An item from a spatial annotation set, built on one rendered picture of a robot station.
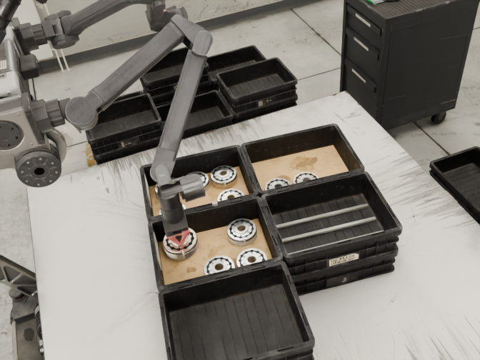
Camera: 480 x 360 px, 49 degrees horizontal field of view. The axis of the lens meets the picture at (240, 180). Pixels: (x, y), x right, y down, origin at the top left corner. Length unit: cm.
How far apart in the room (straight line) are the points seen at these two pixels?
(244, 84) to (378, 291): 174
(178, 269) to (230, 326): 29
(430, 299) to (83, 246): 129
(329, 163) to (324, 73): 216
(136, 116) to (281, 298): 172
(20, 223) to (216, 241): 182
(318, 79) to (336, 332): 267
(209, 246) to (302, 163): 54
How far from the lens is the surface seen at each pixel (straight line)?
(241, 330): 164
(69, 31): 189
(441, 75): 346
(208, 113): 322
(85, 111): 144
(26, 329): 261
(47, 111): 147
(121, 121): 311
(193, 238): 160
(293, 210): 193
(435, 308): 188
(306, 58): 441
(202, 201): 200
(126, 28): 480
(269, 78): 326
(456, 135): 370
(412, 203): 217
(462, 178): 298
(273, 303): 169
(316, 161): 213
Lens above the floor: 223
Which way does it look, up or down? 43 degrees down
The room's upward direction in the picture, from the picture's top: 7 degrees counter-clockwise
